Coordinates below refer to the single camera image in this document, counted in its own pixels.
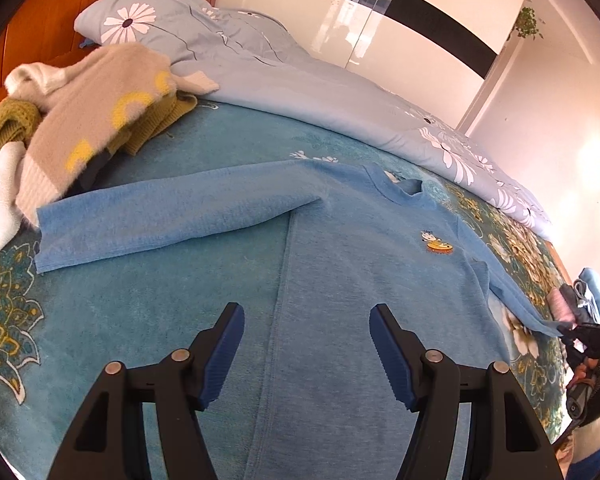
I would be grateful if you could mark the white black glossy wardrobe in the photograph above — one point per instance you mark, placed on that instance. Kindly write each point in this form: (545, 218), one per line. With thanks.
(435, 54)

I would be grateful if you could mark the blue sweater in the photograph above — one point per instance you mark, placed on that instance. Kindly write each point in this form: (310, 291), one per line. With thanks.
(355, 238)

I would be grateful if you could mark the olive green knit sweater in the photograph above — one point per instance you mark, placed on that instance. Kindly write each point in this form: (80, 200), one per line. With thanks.
(69, 139)

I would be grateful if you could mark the green plant wall decal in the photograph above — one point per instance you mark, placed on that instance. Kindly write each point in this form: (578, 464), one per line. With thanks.
(527, 24)

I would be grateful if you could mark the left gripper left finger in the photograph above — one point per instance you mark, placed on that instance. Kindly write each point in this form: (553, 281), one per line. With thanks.
(106, 438)

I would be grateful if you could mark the person right hand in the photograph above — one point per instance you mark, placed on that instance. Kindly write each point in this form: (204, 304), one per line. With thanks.
(583, 371)

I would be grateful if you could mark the pink folded garment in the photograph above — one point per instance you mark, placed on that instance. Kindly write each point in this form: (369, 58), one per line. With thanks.
(560, 300)

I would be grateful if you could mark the beige fuzzy sweater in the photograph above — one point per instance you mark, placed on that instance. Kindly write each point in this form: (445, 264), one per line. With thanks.
(106, 72)

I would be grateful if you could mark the light blue floral duvet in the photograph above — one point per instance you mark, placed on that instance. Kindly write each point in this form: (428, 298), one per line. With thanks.
(257, 64)

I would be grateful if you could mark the grey blue folded garments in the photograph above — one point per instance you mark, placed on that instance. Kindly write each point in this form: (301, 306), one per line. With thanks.
(587, 287)

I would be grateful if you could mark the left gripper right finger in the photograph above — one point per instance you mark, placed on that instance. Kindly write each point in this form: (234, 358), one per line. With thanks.
(506, 440)

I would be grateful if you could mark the white fleece garment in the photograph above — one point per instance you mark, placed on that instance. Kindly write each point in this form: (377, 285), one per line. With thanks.
(11, 155)

